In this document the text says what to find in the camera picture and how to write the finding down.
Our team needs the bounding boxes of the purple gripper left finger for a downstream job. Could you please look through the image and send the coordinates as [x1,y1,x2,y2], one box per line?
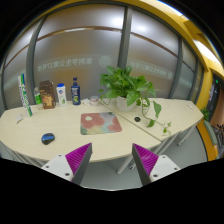
[42,143,92,185]

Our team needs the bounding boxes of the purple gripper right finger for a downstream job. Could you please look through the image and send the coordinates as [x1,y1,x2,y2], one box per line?
[132,144,180,186]

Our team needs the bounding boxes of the black and blue computer mouse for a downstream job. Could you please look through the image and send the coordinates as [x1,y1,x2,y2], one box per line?
[41,133,55,145]

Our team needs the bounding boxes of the floral pastel mouse pad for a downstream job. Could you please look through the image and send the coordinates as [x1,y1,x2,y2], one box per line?
[80,112,122,135]

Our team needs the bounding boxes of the small white round jar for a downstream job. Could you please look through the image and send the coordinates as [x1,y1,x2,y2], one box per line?
[90,96,99,106]

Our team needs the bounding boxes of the white shampoo bottle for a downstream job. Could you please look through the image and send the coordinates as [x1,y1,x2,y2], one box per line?
[56,83,67,106]

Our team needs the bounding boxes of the small white card stand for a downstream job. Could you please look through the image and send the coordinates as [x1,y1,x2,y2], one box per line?
[16,114,24,124]

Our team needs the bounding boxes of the white plant pot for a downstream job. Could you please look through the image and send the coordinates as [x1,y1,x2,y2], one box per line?
[117,96,135,112]

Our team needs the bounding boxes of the brown paper bag box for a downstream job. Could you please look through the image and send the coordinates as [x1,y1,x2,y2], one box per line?
[39,80,56,109]

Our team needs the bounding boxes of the dark blue shampoo bottle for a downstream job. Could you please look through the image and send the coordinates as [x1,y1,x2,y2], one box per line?
[71,77,81,105]

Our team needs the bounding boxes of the green clear plastic bottle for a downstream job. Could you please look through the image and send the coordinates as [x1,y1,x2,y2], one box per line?
[34,87,43,110]

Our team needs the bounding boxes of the green pothos plant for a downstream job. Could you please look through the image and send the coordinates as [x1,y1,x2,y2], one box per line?
[98,66,171,134]

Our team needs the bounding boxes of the green white tall box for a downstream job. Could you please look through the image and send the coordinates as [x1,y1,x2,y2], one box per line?
[18,73,33,117]

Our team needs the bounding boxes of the black desk cable grommet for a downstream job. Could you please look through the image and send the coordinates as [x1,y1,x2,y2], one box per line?
[134,117,141,122]

